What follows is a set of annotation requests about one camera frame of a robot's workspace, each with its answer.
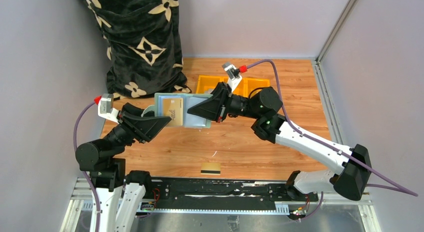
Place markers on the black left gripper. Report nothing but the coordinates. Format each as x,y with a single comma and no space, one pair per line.
131,125

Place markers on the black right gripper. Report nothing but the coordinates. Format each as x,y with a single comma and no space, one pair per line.
224,102

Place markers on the green card holder wallet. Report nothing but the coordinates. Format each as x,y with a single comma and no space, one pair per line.
190,121

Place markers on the tan card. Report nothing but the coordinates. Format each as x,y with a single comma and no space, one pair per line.
210,168
173,107

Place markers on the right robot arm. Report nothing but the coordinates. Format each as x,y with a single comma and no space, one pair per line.
348,168

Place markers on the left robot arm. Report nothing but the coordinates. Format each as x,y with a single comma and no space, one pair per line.
109,171

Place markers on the left yellow bin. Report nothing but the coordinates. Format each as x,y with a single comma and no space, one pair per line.
206,83

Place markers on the yellow bin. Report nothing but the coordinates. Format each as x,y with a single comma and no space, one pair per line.
239,86
253,83
206,83

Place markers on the middle yellow bin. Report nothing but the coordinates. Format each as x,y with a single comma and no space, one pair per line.
239,86

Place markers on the right yellow bin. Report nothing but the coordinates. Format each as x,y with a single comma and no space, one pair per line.
253,83

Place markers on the black floral blanket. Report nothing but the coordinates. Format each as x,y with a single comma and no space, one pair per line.
143,45

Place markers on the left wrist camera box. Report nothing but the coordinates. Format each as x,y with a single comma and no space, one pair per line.
105,108

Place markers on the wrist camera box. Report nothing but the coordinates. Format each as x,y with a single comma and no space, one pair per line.
234,74
105,108

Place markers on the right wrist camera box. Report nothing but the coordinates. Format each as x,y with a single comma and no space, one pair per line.
234,74

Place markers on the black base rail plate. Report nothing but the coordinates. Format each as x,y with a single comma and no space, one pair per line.
221,194

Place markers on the aluminium frame rail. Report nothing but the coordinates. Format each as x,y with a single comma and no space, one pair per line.
82,200

